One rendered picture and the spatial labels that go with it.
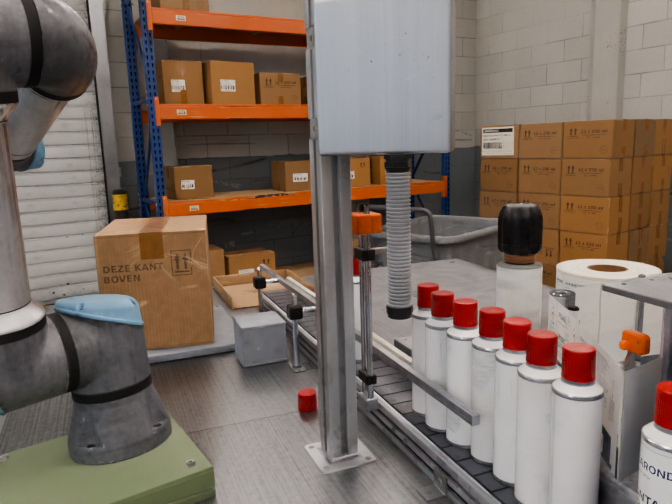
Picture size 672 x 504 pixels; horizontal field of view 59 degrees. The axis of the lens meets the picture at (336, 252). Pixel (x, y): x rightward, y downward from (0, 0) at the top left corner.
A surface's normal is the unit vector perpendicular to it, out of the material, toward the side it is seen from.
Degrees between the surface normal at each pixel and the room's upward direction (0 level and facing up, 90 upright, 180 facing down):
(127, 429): 69
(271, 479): 0
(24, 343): 96
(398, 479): 0
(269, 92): 90
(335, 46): 90
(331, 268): 90
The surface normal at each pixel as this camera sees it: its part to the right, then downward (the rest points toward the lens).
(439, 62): -0.23, 0.18
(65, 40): 0.86, 0.24
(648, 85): -0.86, 0.12
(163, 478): -0.11, -0.98
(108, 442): 0.14, -0.18
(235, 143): 0.51, 0.14
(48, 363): 0.68, -0.10
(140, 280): 0.21, 0.17
